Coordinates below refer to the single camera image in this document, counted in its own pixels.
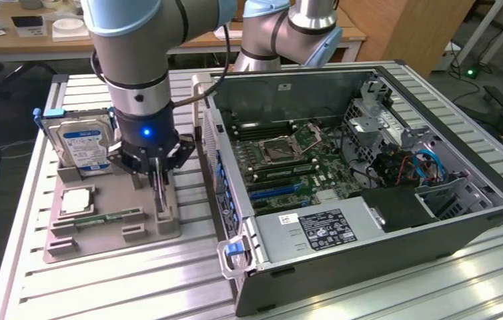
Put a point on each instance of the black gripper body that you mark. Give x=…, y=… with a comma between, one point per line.
x=148, y=133

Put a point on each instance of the green graphics card black fan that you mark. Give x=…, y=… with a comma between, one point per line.
x=162, y=196

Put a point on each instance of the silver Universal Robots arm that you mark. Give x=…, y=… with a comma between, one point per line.
x=135, y=66

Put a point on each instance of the hard disk in blue caddy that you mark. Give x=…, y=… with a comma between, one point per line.
x=79, y=146

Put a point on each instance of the grey parts rack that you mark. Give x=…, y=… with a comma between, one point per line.
x=112, y=200

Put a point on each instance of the silver CPU chip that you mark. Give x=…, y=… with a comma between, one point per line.
x=76, y=201

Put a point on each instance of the CPU socket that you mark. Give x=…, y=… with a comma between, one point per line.
x=279, y=148

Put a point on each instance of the black expansion slot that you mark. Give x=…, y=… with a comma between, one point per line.
x=271, y=184

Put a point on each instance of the green RAM stick white label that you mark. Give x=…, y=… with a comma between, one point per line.
x=284, y=170

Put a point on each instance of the blue expansion slot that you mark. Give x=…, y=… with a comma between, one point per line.
x=275, y=194

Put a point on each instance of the metal socket cover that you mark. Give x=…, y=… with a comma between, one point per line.
x=308, y=135

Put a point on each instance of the wooden desk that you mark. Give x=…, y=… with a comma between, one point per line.
x=68, y=46

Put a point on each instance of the green motherboard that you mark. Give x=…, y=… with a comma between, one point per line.
x=322, y=173

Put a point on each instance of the black chair base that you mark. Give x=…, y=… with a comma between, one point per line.
x=32, y=68

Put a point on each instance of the white paper stack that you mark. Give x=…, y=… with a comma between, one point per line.
x=228, y=32

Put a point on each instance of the white box round dish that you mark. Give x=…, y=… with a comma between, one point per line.
x=68, y=31

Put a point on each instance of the grey power supply unit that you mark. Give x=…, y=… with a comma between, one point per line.
x=287, y=243

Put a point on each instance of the metal disk bay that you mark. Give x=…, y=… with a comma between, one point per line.
x=447, y=200
x=362, y=140

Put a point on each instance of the white box black lid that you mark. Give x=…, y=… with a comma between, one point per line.
x=28, y=26

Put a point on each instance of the white tape roll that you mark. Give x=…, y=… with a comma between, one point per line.
x=51, y=3

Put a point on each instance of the grey cup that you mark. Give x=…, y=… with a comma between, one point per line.
x=31, y=4

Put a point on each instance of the black plastic shroud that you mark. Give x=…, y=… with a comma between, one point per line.
x=394, y=206

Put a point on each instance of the open black PC case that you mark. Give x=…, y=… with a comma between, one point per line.
x=367, y=266

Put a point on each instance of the wooden cabinet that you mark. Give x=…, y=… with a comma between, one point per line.
x=411, y=33

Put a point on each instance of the black device green light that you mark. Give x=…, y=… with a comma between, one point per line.
x=471, y=72

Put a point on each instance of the white desk frame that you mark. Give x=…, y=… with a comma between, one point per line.
x=474, y=36

